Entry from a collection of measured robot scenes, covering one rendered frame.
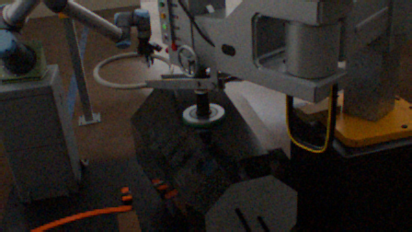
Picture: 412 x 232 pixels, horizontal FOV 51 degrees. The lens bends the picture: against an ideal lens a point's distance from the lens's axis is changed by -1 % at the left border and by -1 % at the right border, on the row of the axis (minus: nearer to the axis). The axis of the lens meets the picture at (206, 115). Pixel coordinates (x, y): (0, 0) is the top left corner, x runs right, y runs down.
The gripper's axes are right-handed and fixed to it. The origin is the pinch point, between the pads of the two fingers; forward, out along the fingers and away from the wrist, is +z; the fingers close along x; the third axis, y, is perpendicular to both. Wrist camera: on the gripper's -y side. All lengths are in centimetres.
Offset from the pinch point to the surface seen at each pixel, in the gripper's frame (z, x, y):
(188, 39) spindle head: -47, 66, -57
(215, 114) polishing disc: -3, 56, -64
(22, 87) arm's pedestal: 1, 48, 66
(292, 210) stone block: 23, 84, -110
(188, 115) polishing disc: -3, 60, -51
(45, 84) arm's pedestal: 1, 41, 54
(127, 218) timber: 68, 71, -11
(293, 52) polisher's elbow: -55, 93, -108
